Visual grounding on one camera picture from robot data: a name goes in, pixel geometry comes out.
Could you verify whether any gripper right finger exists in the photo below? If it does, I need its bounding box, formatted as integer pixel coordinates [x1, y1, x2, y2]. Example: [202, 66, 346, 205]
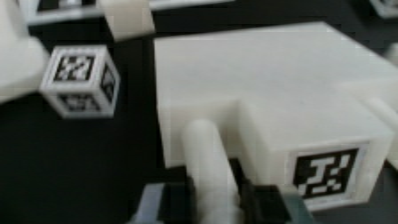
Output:
[236, 164, 314, 224]

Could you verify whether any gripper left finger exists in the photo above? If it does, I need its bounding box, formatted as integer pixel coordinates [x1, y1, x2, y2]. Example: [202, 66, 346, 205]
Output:
[127, 182, 195, 224]

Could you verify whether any white seat block with pegs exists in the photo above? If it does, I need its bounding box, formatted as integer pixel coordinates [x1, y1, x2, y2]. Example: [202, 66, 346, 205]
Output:
[154, 22, 398, 224]

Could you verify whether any white tagged cube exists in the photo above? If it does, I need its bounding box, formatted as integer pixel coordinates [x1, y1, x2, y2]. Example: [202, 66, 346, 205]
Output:
[369, 0, 398, 19]
[38, 45, 120, 119]

